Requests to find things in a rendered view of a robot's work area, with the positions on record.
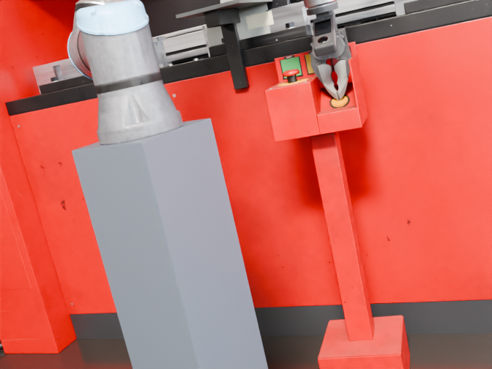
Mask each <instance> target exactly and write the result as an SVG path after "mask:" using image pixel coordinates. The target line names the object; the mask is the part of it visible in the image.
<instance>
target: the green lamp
mask: <svg viewBox="0 0 492 369"><path fill-rule="evenodd" d="M281 65H282V69H283V72H285V71H288V70H294V69H298V70H299V74H297V76H298V75H302V72H301V68H300V64H299V57H294V58H290V59H284V60H281Z"/></svg>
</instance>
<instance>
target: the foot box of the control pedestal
mask: <svg viewBox="0 0 492 369"><path fill-rule="evenodd" d="M373 324H374V333H373V339H372V340H351V341H350V340H349V336H348V332H347V328H346V321H345V319H341V320H331V321H329V323H328V326H327V330H326V333H325V336H324V340H323V343H322V345H321V350H320V352H319V356H318V364H319V368H320V369H409V366H410V353H409V345H408V341H407V336H406V328H405V324H404V319H403V316H382V317H373Z"/></svg>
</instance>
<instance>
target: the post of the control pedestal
mask: <svg viewBox="0 0 492 369"><path fill-rule="evenodd" d="M309 137H310V144H311V148H312V152H313V159H314V163H315V167H316V174H317V178H318V185H319V190H320V194H321V200H322V204H323V208H324V215H325V220H326V224H327V230H328V234H329V241H330V245H331V249H332V257H333V261H334V265H335V271H336V275H337V279H338V287H339V291H340V298H341V302H342V306H343V312H344V316H345V321H346V328H347V332H348V338H349V340H350V341H351V340H372V339H373V333H374V324H373V317H372V312H371V308H370V300H369V296H368V289H367V285H366V280H365V273H364V269H363V265H362V257H361V252H360V248H359V241H358V237H357V230H356V225H355V221H354V213H353V209H352V205H351V198H350V193H349V186H348V182H347V177H346V170H345V166H344V162H343V154H342V150H341V145H340V138H339V134H338V132H335V133H327V134H322V135H321V134H320V135H314V136H309Z"/></svg>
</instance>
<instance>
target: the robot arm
mask: <svg viewBox="0 0 492 369"><path fill-rule="evenodd" d="M336 1H337V0H304V1H303V2H304V5H305V8H307V10H306V12H307V16H309V15H316V19H313V37H311V38H312V43H311V44H310V45H311V46H313V52H312V53H310V57H311V66H312V68H313V71H314V73H315V74H316V76H317V77H318V79H319V80H320V82H322V84H323V85H324V87H325V88H326V90H327V91H328V92H329V93H330V94H331V95H332V96H333V97H334V98H335V99H336V100H342V98H343V95H344V94H345V92H346V87H347V84H348V80H349V73H350V67H349V59H350V58H351V52H350V51H349V45H348V41H347V37H346V30H345V28H343V29H338V28H337V24H336V20H335V12H334V10H336V9H337V8H338V3H337V2H336ZM343 38H344V39H345V42H344V40H343ZM345 43H346V44H345ZM67 51H68V55H69V58H70V61H71V63H72V65H73V67H74V68H75V69H76V70H77V71H78V72H79V73H80V74H82V75H84V76H85V77H87V78H90V79H92V80H93V81H94V87H95V90H96V93H97V98H98V112H97V125H98V129H97V137H98V140H99V143H100V145H110V144H119V143H124V142H128V141H134V140H138V139H142V138H147V137H150V136H153V135H158V134H161V133H165V132H168V131H171V130H174V129H176V128H178V127H181V126H182V125H183V121H182V116H181V114H180V112H179V111H177V110H176V107H175V105H174V103H173V101H172V99H171V97H170V95H169V93H168V92H167V90H166V88H165V87H164V84H163V80H162V76H161V73H160V68H159V64H158V60H157V55H156V52H155V49H154V43H153V40H152V34H151V31H150V28H149V17H148V15H147V14H146V11H145V8H144V5H143V3H142V2H141V1H139V0H79V1H78V2H76V3H75V14H74V21H73V29H72V33H71V34H70V37H69V39H68V43H67ZM339 57H340V58H339ZM332 58H335V59H336V60H339V59H340V61H339V62H338V63H337V64H336V65H335V66H334V68H335V72H336V73H337V75H338V82H337V84H338V87H339V89H338V91H337V89H336V88H335V82H334V81H333V79H332V67H331V66H330V65H328V64H326V60H327V59H332ZM322 60H323V61H322Z"/></svg>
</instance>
